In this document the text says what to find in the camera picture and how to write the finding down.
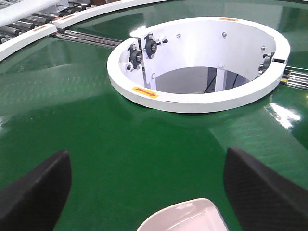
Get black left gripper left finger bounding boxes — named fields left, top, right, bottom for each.
left=0, top=150, right=72, bottom=231

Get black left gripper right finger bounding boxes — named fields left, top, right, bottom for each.
left=223, top=147, right=308, bottom=231

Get beige plastic dustpan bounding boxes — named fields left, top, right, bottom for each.
left=138, top=198, right=229, bottom=231

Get steel rollers right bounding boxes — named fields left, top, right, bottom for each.
left=280, top=66, right=308, bottom=90

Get steel rollers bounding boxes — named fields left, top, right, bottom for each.
left=52, top=29, right=123, bottom=49
left=280, top=66, right=308, bottom=90

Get yellow arrow warning sticker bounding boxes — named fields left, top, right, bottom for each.
left=132, top=86, right=158, bottom=99

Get white outer rim left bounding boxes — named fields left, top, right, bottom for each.
left=0, top=0, right=158, bottom=60

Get steel rollers upper left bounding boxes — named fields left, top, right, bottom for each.
left=52, top=29, right=123, bottom=49

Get black bearing block left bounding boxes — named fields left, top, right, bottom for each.
left=127, top=44, right=143, bottom=71

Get black bearing block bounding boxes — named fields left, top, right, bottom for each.
left=127, top=44, right=143, bottom=71
left=142, top=34, right=168, bottom=59

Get orange sticker far rim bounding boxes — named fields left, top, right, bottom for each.
left=219, top=17, right=239, bottom=22

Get black bearing block right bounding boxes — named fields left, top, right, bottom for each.
left=142, top=34, right=168, bottom=59

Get white inner conveyor ring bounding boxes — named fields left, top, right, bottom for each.
left=106, top=16, right=291, bottom=114

